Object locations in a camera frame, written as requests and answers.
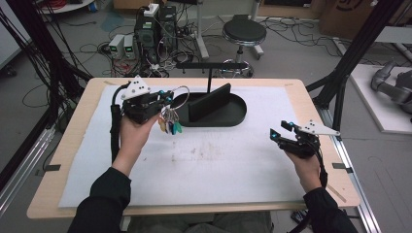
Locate person's right hand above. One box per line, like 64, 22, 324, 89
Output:
285, 150, 322, 194

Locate black oval tray with hanger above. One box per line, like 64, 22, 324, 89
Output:
169, 61, 249, 128

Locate black tape strip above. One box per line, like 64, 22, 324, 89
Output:
331, 162, 355, 175
34, 163, 62, 178

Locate black frame post with cables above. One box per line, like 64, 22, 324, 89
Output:
0, 0, 93, 192

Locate black device under table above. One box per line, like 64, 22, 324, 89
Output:
289, 209, 311, 226

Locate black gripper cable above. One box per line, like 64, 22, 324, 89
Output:
311, 140, 329, 189
109, 83, 131, 165

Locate black computer tower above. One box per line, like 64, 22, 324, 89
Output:
133, 12, 160, 65
157, 5, 179, 53

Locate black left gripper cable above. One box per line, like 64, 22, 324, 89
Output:
109, 83, 131, 165

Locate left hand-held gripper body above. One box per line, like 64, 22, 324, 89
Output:
120, 75, 163, 125

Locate white platform board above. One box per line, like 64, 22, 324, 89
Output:
349, 63, 412, 136

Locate person's legs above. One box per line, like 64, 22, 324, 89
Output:
124, 211, 275, 233

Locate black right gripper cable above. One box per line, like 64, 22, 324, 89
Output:
311, 140, 329, 189

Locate white power adapter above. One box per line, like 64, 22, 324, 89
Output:
143, 3, 160, 18

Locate grey bench power supply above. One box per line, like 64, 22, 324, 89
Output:
108, 33, 126, 60
123, 34, 137, 60

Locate white round table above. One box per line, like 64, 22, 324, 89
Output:
39, 0, 97, 16

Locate person's left hand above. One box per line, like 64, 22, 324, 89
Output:
115, 113, 161, 163

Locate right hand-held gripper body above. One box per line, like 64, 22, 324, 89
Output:
286, 119, 341, 159

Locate black wallet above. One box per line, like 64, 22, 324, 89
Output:
188, 83, 232, 123

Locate black round stool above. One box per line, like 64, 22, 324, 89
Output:
215, 14, 268, 79

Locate white table leg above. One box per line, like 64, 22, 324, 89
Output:
193, 0, 211, 61

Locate key ring with coloured tags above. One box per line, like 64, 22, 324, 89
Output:
157, 84, 191, 136

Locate brown cardboard box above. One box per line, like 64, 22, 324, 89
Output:
318, 0, 412, 41

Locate white table mat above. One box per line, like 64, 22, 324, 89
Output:
57, 84, 308, 209

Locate aluminium rail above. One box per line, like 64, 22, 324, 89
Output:
316, 106, 384, 233
0, 125, 56, 216

